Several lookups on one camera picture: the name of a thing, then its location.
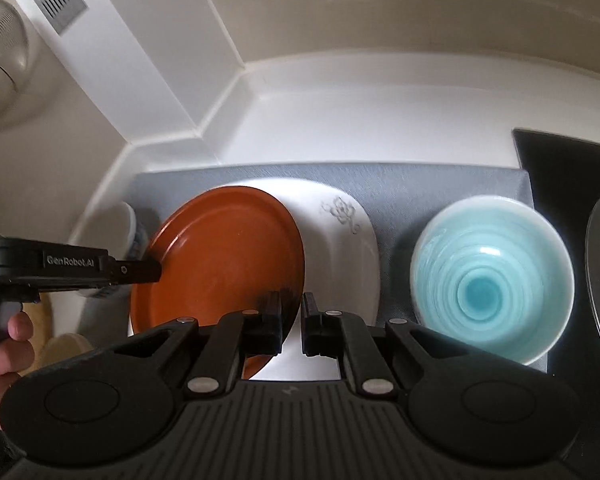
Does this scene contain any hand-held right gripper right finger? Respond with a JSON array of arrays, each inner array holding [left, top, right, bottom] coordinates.
[[301, 292, 468, 395]]

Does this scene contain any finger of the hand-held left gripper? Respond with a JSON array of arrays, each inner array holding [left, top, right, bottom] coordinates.
[[111, 258, 163, 285]]

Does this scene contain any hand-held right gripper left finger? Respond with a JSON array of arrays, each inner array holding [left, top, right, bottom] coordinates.
[[116, 290, 286, 395]]

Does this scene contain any white square floral plate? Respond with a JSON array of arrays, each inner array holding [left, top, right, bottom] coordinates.
[[128, 178, 381, 382]]

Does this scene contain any brown round plate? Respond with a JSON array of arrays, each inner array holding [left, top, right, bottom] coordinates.
[[130, 186, 307, 381]]

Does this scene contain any light blue swirl bowl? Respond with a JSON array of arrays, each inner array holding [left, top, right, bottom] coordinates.
[[410, 197, 576, 367]]

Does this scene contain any person's left hand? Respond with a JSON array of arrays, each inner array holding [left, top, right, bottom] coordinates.
[[0, 310, 35, 431]]

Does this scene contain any white small cup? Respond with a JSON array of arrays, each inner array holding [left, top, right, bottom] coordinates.
[[78, 202, 151, 301]]

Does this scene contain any beige round dish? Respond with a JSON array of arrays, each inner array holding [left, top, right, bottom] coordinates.
[[22, 305, 96, 379]]

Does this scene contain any grey dish mat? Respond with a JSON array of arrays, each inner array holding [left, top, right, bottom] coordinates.
[[128, 162, 551, 375]]

